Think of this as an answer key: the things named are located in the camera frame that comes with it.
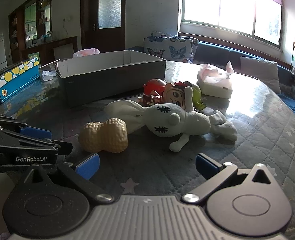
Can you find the blue yellow spotted box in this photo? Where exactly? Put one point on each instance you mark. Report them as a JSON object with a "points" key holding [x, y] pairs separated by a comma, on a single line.
{"points": [[16, 77]]}

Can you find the white stitched plush bunny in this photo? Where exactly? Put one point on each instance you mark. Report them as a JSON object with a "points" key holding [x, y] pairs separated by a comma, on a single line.
{"points": [[169, 120]]}

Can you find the dark cardboard box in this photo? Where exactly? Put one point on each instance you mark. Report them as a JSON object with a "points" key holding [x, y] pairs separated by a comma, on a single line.
{"points": [[86, 79]]}

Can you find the green alien toy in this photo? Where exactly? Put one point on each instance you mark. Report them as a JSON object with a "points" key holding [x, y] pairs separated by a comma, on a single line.
{"points": [[196, 98]]}

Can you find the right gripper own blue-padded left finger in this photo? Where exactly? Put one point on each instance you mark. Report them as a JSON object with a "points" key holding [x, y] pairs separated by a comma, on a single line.
{"points": [[78, 176]]}

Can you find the pink plastic bag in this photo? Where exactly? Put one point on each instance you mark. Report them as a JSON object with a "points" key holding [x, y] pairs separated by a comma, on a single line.
{"points": [[86, 52]]}

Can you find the crumpled white paper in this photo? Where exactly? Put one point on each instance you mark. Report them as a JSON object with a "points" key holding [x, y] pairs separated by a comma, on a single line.
{"points": [[48, 75]]}

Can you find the dark wooden door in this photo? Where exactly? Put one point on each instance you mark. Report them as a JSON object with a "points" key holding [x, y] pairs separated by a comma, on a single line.
{"points": [[103, 24]]}

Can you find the wooden display cabinet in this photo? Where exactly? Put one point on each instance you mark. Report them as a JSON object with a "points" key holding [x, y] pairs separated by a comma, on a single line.
{"points": [[48, 28]]}

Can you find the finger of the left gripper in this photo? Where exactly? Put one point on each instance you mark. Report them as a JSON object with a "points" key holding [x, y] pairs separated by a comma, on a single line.
{"points": [[10, 124]]}

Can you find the grey cushion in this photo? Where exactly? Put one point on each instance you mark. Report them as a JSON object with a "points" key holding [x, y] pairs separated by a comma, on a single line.
{"points": [[264, 70]]}

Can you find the blue sofa bench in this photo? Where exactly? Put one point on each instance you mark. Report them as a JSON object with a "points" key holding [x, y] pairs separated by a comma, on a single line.
{"points": [[220, 55]]}

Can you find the butterfly pattern pillow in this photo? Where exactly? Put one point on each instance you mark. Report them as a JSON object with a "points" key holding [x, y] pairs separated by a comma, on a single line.
{"points": [[171, 47]]}

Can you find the window with frame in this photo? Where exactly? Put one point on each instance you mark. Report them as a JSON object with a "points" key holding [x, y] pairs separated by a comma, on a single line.
{"points": [[261, 19]]}

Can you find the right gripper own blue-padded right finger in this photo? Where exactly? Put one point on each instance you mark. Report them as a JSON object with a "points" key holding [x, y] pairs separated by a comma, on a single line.
{"points": [[217, 177]]}

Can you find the white tissue pack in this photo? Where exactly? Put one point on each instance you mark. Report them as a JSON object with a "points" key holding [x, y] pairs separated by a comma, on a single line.
{"points": [[214, 81]]}

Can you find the red-dressed doll figure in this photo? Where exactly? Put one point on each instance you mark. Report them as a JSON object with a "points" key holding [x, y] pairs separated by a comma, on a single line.
{"points": [[158, 91]]}

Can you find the tan peanut toy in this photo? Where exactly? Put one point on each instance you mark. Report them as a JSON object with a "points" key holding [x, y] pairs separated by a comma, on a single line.
{"points": [[110, 136]]}

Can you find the quilted star tablecloth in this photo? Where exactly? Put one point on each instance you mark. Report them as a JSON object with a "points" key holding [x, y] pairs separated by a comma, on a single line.
{"points": [[264, 123]]}

